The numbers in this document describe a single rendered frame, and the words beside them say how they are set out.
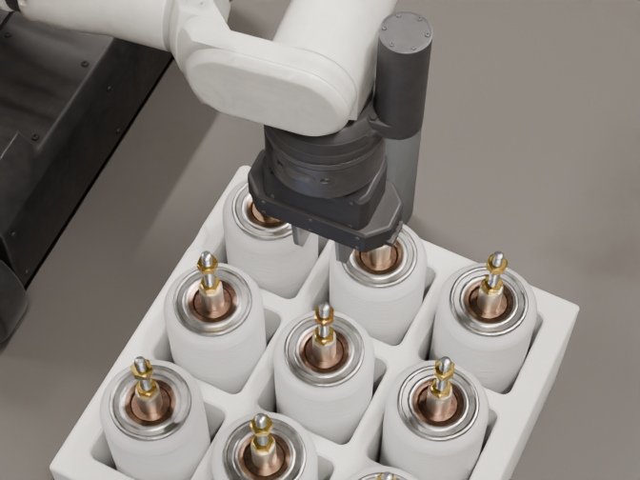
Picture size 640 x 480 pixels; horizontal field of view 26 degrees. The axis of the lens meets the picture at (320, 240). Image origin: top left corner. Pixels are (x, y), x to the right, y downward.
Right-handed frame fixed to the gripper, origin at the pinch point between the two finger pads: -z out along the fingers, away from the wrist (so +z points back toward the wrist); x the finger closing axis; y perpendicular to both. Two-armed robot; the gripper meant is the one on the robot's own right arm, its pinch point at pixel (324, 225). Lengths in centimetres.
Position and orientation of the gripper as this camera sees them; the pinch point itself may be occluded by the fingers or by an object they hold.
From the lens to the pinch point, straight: 110.3
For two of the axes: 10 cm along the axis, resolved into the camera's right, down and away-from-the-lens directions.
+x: 9.1, 3.5, -2.1
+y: 4.1, -7.8, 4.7
